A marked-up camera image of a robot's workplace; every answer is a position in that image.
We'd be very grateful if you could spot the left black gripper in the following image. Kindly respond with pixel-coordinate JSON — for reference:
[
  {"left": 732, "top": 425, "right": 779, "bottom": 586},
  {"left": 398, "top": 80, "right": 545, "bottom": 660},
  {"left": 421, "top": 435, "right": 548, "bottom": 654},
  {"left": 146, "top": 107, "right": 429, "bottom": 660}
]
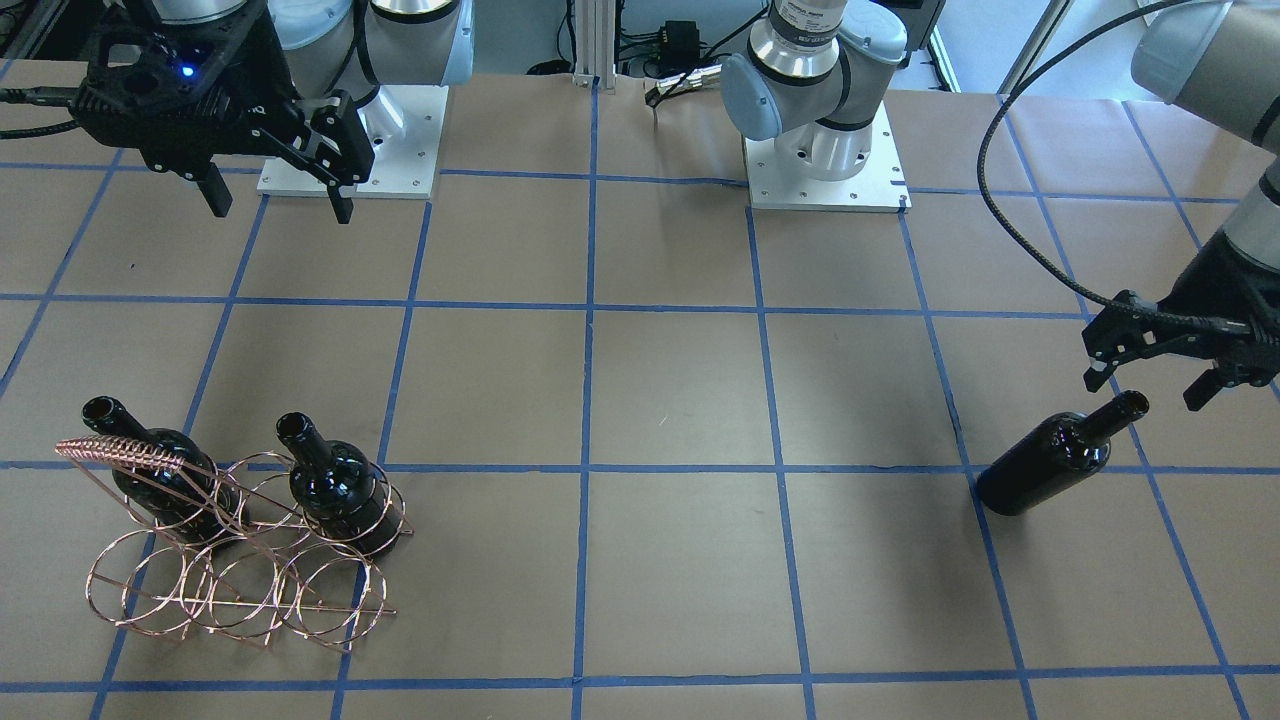
[{"left": 1082, "top": 228, "right": 1279, "bottom": 413}]

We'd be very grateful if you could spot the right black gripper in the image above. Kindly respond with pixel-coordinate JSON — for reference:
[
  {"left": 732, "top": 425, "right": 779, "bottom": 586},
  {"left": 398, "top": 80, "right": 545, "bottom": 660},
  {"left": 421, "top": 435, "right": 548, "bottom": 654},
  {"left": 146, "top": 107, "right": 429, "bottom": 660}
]
[{"left": 72, "top": 10, "right": 375, "bottom": 224}]

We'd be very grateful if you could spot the dark wine bottle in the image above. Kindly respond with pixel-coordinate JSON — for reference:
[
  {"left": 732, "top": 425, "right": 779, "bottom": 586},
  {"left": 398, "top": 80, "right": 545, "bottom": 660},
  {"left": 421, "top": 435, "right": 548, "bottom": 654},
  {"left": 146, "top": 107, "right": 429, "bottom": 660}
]
[{"left": 975, "top": 389, "right": 1149, "bottom": 516}]

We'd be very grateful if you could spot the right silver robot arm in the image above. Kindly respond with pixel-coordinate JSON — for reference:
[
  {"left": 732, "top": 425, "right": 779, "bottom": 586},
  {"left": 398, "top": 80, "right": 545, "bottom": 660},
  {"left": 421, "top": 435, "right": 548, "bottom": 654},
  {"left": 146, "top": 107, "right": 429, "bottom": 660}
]
[{"left": 67, "top": 1, "right": 474, "bottom": 224}]

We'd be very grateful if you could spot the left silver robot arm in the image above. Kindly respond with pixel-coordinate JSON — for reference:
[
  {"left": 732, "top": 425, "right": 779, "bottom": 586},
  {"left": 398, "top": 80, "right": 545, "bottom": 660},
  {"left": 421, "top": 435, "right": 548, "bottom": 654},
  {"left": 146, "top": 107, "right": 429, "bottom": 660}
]
[{"left": 1082, "top": 1, "right": 1279, "bottom": 411}]

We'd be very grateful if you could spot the dark bottle in basket near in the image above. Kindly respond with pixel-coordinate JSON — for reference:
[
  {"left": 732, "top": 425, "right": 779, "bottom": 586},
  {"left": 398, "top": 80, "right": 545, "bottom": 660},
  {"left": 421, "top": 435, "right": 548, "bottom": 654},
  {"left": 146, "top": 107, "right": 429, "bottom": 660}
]
[{"left": 276, "top": 413, "right": 402, "bottom": 559}]

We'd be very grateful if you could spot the dark bottle in basket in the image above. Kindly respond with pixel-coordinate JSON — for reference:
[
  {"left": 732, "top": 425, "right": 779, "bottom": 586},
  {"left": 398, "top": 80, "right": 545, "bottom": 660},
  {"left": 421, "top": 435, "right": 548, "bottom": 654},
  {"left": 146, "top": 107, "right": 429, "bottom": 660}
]
[
  {"left": 276, "top": 413, "right": 402, "bottom": 559},
  {"left": 81, "top": 396, "right": 241, "bottom": 547}
]

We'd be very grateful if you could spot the dark bottle in basket far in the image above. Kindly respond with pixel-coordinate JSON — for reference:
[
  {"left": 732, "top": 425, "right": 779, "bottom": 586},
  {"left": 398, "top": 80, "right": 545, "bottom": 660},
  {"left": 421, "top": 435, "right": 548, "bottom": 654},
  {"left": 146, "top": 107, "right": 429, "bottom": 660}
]
[{"left": 81, "top": 396, "right": 241, "bottom": 547}]

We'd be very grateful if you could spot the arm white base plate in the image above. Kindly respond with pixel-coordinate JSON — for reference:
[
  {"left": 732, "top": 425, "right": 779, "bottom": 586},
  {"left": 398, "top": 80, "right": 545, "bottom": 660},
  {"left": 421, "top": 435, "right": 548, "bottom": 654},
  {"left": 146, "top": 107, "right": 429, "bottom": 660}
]
[
  {"left": 257, "top": 85, "right": 449, "bottom": 199},
  {"left": 742, "top": 104, "right": 913, "bottom": 214}
]

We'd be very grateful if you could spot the aluminium frame post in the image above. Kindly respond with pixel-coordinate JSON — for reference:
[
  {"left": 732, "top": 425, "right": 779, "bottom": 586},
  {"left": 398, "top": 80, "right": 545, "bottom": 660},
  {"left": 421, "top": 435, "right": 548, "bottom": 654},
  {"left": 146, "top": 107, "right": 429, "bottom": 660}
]
[{"left": 570, "top": 0, "right": 618, "bottom": 94}]

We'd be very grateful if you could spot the copper wire wine basket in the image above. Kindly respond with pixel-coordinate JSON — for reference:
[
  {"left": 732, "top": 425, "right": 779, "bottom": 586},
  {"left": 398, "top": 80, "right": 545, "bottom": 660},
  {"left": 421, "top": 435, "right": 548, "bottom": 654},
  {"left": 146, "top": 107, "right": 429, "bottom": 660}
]
[{"left": 55, "top": 436, "right": 396, "bottom": 653}]

